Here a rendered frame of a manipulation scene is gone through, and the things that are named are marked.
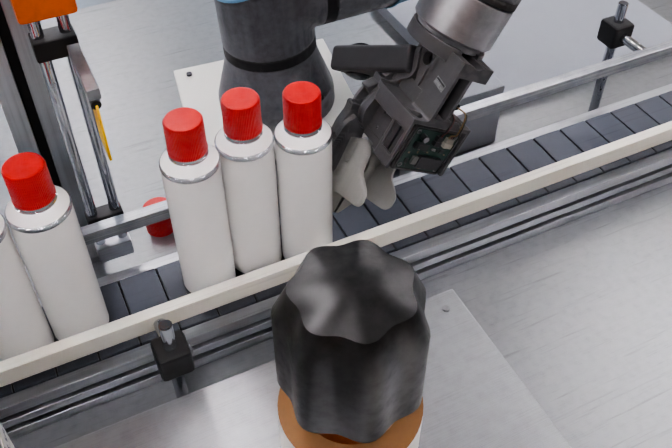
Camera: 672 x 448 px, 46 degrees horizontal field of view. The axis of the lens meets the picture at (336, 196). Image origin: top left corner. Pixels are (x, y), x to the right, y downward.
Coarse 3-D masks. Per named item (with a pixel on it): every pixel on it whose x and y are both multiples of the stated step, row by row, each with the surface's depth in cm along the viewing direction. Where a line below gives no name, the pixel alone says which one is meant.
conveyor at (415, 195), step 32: (576, 128) 96; (608, 128) 96; (640, 128) 96; (480, 160) 92; (512, 160) 92; (544, 160) 92; (416, 192) 88; (448, 192) 88; (544, 192) 88; (352, 224) 84; (448, 224) 84; (128, 288) 78; (160, 288) 78; (192, 320) 76; (96, 352) 73; (32, 384) 71
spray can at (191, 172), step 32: (192, 128) 64; (160, 160) 68; (192, 160) 66; (192, 192) 67; (224, 192) 71; (192, 224) 70; (224, 224) 72; (192, 256) 73; (224, 256) 74; (192, 288) 76
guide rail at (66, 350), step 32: (576, 160) 86; (608, 160) 89; (480, 192) 83; (512, 192) 84; (384, 224) 80; (416, 224) 80; (224, 288) 74; (256, 288) 75; (128, 320) 71; (32, 352) 69; (64, 352) 69; (0, 384) 68
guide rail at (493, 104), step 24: (648, 48) 93; (576, 72) 90; (600, 72) 91; (504, 96) 87; (528, 96) 88; (120, 216) 74; (144, 216) 74; (168, 216) 75; (96, 240) 73; (24, 264) 71
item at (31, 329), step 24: (0, 216) 63; (0, 240) 61; (0, 264) 62; (0, 288) 64; (24, 288) 66; (0, 312) 65; (24, 312) 67; (0, 336) 67; (24, 336) 68; (48, 336) 71; (0, 360) 70
